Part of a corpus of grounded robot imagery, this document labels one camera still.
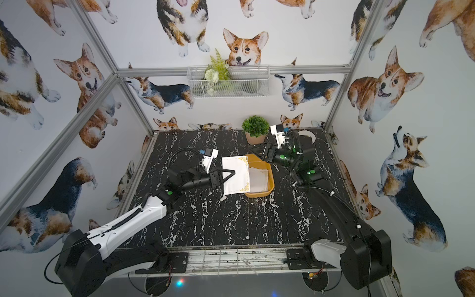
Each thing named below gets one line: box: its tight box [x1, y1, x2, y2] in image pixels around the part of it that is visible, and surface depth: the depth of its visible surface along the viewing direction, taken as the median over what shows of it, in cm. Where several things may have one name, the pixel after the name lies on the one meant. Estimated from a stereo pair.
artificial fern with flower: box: [204, 48, 232, 96], surface depth 84 cm
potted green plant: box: [241, 115, 270, 146], surface depth 103 cm
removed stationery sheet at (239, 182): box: [222, 155, 251, 195], surface depth 72 cm
